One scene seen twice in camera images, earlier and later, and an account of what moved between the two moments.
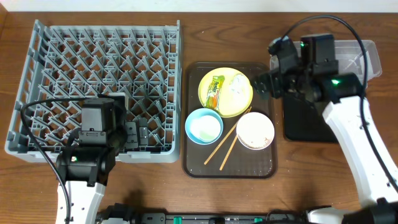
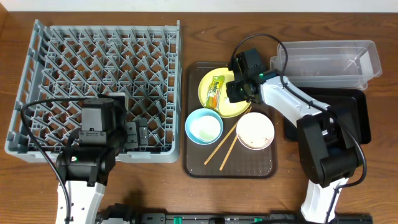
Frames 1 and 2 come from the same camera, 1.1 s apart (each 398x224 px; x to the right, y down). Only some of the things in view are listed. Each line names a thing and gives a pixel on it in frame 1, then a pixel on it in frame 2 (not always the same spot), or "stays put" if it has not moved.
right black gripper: x=267 y=86 -> x=234 y=92
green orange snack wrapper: x=212 y=98 stays put
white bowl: x=255 y=130 stays put
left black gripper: x=131 y=134 stays put
